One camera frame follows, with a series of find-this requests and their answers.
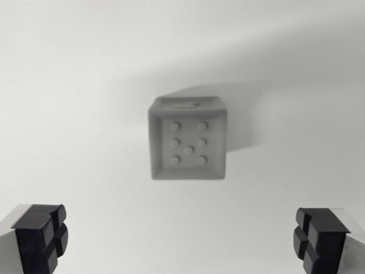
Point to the gripper left finger with black rubber pad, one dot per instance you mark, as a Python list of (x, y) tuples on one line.
[(34, 239)]

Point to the gripper right finger with black rubber pad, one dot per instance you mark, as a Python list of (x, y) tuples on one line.
[(325, 242)]

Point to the grey studded cube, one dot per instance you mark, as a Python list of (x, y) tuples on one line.
[(188, 142)]

